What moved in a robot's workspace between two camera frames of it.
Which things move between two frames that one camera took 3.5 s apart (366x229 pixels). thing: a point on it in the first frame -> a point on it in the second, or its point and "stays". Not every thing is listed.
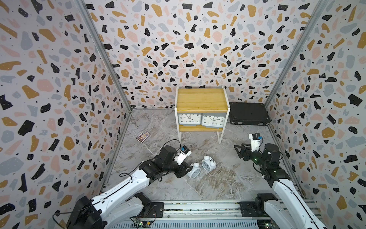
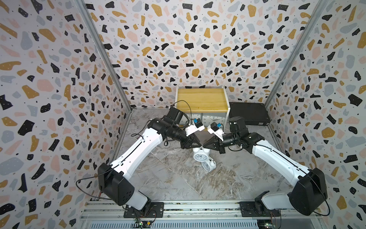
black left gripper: (181, 171) -> (189, 140)
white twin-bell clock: (195, 171) -> (201, 154)
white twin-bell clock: (208, 164) stays
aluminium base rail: (198, 214) stays
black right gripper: (248, 151) -> (213, 143)
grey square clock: (189, 119) stays
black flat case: (250, 113) stays
